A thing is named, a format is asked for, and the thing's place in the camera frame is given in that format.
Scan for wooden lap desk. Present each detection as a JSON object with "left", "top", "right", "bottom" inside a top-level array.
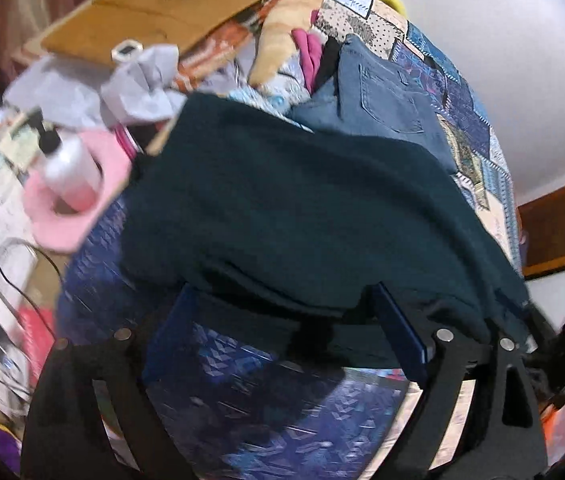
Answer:
[{"left": 12, "top": 0, "right": 263, "bottom": 67}]

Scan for small white digital clock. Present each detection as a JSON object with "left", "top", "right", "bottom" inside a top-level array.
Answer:
[{"left": 111, "top": 39, "right": 144, "bottom": 64}]

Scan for wooden wardrobe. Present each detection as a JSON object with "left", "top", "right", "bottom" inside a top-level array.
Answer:
[{"left": 518, "top": 186, "right": 565, "bottom": 280}]

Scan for white pump lotion bottle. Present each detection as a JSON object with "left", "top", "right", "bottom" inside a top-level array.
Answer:
[{"left": 28, "top": 107, "right": 102, "bottom": 212}]

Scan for dark teal pants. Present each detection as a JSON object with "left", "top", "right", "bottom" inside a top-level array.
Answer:
[{"left": 120, "top": 93, "right": 529, "bottom": 368}]

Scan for folded blue jeans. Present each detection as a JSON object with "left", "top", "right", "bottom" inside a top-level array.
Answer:
[{"left": 289, "top": 35, "right": 457, "bottom": 174}]

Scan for blue patchwork bedspread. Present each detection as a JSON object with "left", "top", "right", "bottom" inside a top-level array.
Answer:
[{"left": 311, "top": 0, "right": 522, "bottom": 269}]

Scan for orange floral blanket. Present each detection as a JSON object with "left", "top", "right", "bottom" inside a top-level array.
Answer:
[{"left": 248, "top": 0, "right": 323, "bottom": 88}]

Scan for grey crumpled cloth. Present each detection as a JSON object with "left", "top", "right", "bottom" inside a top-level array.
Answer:
[{"left": 2, "top": 44, "right": 186, "bottom": 131}]

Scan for magenta garment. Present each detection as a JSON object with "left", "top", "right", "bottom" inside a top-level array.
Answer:
[{"left": 291, "top": 28, "right": 323, "bottom": 93}]

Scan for black cable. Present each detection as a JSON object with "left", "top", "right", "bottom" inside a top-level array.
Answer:
[{"left": 0, "top": 238, "right": 67, "bottom": 401}]

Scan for pink ring cushion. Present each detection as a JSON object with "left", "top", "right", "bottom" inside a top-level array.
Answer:
[{"left": 23, "top": 127, "right": 130, "bottom": 254}]

